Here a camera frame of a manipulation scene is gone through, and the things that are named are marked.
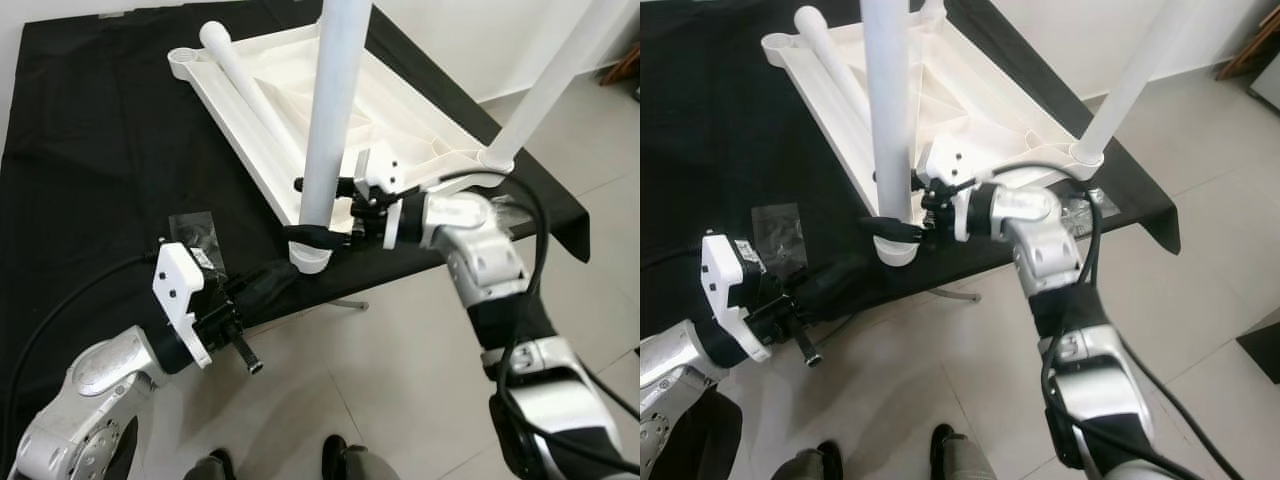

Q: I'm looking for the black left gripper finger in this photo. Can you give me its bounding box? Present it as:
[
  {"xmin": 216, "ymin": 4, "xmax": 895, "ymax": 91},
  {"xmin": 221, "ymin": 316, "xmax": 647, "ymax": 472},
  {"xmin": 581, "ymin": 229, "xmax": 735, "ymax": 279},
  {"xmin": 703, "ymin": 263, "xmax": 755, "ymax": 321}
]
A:
[
  {"xmin": 235, "ymin": 260, "xmax": 301, "ymax": 311},
  {"xmin": 800, "ymin": 255, "xmax": 881, "ymax": 313}
]

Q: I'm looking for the white plastic table leg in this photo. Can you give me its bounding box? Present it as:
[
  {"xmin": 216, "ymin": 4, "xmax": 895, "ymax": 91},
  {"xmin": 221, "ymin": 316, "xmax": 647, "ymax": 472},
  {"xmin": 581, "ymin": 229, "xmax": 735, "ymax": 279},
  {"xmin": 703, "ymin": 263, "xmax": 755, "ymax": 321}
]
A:
[
  {"xmin": 793, "ymin": 5, "xmax": 881, "ymax": 176},
  {"xmin": 480, "ymin": 0, "xmax": 626, "ymax": 169},
  {"xmin": 860, "ymin": 0, "xmax": 916, "ymax": 251},
  {"xmin": 198, "ymin": 20, "xmax": 306, "ymax": 181},
  {"xmin": 1070, "ymin": 0, "xmax": 1196, "ymax": 166},
  {"xmin": 298, "ymin": 0, "xmax": 373, "ymax": 251}
]

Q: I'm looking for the clear tape strip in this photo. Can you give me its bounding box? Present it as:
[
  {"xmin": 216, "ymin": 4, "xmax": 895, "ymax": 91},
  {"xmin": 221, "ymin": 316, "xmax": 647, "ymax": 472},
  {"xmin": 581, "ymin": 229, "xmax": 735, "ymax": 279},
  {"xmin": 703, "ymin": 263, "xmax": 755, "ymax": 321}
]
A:
[
  {"xmin": 750, "ymin": 203, "xmax": 809, "ymax": 266},
  {"xmin": 168, "ymin": 210, "xmax": 229, "ymax": 281}
]

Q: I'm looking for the white plastic table top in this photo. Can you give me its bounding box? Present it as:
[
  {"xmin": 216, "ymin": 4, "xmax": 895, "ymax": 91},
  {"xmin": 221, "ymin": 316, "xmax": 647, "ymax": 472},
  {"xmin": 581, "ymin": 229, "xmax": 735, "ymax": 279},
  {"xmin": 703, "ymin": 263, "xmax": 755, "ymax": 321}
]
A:
[
  {"xmin": 760, "ymin": 10, "xmax": 1106, "ymax": 269},
  {"xmin": 167, "ymin": 20, "xmax": 521, "ymax": 273}
]

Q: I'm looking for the clear crossed tape patch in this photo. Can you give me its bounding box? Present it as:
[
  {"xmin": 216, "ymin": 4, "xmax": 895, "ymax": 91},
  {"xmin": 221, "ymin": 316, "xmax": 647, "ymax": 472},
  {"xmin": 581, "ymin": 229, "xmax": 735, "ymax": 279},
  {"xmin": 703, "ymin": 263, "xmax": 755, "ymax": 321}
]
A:
[
  {"xmin": 1060, "ymin": 185, "xmax": 1121, "ymax": 231},
  {"xmin": 490, "ymin": 195, "xmax": 536, "ymax": 236}
]

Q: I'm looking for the grey robot left leg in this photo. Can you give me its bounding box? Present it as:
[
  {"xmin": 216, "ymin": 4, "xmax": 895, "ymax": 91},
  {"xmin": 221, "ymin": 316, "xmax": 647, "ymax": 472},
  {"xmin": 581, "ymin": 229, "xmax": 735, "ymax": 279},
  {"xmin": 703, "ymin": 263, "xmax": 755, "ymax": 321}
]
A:
[
  {"xmin": 185, "ymin": 450, "xmax": 236, "ymax": 480},
  {"xmin": 775, "ymin": 440, "xmax": 843, "ymax": 480}
]

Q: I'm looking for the grey robot leg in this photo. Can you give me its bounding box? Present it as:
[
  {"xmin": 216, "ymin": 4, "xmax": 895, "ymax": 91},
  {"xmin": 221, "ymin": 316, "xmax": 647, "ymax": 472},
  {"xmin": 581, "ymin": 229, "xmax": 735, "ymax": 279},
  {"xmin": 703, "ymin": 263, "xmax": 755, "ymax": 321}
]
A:
[
  {"xmin": 320, "ymin": 435, "xmax": 396, "ymax": 480},
  {"xmin": 185, "ymin": 450, "xmax": 236, "ymax": 480},
  {"xmin": 775, "ymin": 440, "xmax": 843, "ymax": 480},
  {"xmin": 928, "ymin": 425, "xmax": 996, "ymax": 480}
]

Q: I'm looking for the grey robot right leg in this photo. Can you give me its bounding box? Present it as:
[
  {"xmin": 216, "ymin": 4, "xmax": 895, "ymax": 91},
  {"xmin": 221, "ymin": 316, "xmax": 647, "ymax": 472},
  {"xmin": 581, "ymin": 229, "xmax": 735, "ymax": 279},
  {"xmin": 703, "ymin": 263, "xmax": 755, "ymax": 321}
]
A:
[
  {"xmin": 928, "ymin": 425, "xmax": 996, "ymax": 480},
  {"xmin": 320, "ymin": 435, "xmax": 396, "ymax": 480}
]

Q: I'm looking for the brown wooden furniture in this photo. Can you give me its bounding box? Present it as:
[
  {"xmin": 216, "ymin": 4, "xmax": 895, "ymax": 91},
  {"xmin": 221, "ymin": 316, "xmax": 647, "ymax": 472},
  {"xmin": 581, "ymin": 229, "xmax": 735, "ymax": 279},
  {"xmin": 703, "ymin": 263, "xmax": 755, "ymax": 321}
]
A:
[
  {"xmin": 600, "ymin": 40, "xmax": 641, "ymax": 86},
  {"xmin": 1215, "ymin": 5, "xmax": 1280, "ymax": 83}
]

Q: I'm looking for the black desk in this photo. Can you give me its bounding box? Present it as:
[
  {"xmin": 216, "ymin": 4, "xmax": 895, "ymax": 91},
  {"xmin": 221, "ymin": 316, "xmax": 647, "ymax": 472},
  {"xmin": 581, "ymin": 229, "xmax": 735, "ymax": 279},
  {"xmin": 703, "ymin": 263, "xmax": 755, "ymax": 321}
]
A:
[{"xmin": 1235, "ymin": 308, "xmax": 1280, "ymax": 386}]

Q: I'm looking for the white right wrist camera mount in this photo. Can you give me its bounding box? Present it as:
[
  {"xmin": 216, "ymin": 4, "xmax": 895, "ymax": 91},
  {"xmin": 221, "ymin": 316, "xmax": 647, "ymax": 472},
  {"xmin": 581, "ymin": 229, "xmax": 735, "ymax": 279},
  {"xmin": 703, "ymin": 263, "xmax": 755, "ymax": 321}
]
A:
[
  {"xmin": 350, "ymin": 142, "xmax": 404, "ymax": 251},
  {"xmin": 916, "ymin": 133, "xmax": 976, "ymax": 244}
]

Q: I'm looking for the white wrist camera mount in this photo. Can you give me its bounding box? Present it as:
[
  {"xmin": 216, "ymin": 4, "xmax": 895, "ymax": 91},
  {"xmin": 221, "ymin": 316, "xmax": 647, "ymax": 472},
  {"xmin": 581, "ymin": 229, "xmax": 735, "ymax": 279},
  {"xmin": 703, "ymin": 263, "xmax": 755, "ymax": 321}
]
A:
[
  {"xmin": 916, "ymin": 133, "xmax": 976, "ymax": 244},
  {"xmin": 700, "ymin": 232, "xmax": 771, "ymax": 363},
  {"xmin": 152, "ymin": 243, "xmax": 213, "ymax": 369},
  {"xmin": 350, "ymin": 142, "xmax": 404, "ymax": 251}
]

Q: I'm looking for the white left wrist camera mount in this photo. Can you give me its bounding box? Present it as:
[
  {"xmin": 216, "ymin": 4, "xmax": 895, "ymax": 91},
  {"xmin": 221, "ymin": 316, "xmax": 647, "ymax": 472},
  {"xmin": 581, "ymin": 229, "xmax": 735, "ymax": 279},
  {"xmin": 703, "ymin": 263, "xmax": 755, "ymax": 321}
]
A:
[
  {"xmin": 700, "ymin": 232, "xmax": 771, "ymax": 363},
  {"xmin": 152, "ymin": 243, "xmax": 213, "ymax": 369}
]

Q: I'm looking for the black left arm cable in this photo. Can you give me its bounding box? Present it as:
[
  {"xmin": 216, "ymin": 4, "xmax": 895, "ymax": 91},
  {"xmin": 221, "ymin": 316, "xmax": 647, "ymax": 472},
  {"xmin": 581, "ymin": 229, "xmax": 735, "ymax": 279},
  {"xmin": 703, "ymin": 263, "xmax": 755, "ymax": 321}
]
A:
[
  {"xmin": 640, "ymin": 248, "xmax": 706, "ymax": 273},
  {"xmin": 0, "ymin": 250, "xmax": 161, "ymax": 441}
]

